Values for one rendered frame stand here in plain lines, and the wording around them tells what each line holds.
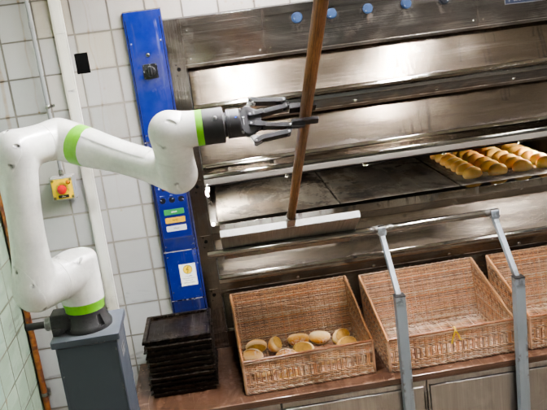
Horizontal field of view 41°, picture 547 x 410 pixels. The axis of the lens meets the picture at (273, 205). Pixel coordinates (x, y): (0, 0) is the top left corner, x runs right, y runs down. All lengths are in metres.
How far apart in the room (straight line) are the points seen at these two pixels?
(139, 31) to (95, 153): 1.21
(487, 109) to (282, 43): 0.98
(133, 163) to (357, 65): 1.55
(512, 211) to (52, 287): 2.23
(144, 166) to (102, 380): 0.74
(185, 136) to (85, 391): 0.93
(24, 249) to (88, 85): 1.27
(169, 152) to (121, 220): 1.51
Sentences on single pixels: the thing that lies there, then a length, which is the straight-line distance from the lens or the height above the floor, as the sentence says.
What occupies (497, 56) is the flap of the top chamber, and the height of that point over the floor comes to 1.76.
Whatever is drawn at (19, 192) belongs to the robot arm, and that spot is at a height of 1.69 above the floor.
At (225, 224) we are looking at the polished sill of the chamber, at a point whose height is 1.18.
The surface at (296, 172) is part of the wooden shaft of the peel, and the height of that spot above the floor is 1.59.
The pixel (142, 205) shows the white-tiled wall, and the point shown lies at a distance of 3.31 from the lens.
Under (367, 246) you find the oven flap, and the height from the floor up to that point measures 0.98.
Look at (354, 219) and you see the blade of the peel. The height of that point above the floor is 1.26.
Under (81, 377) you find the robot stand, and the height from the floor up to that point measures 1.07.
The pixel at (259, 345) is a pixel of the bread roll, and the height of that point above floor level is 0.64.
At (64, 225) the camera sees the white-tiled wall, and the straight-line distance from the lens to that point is 3.38.
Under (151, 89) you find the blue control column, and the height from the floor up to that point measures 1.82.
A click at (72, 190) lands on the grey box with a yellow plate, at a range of 3.26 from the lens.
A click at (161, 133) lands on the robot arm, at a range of 1.83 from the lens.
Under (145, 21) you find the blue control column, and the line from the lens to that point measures 3.19.
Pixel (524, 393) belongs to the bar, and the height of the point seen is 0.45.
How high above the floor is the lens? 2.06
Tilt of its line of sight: 14 degrees down
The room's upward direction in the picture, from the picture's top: 7 degrees counter-clockwise
